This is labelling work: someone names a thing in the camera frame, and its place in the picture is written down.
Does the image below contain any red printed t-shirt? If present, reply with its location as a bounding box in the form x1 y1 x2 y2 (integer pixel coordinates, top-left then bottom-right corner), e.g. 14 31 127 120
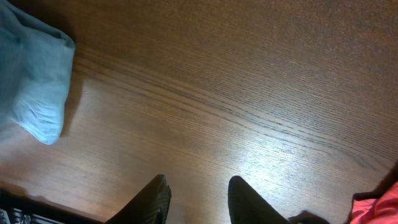
350 182 397 224

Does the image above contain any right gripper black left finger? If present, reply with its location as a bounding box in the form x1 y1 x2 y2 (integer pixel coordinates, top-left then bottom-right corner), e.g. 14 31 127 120
105 174 172 224

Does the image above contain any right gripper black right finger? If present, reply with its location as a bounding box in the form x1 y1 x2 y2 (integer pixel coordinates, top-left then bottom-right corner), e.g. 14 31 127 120
228 175 289 224

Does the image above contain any light grey t-shirt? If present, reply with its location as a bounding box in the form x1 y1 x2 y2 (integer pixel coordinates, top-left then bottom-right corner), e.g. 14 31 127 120
1 1 75 145

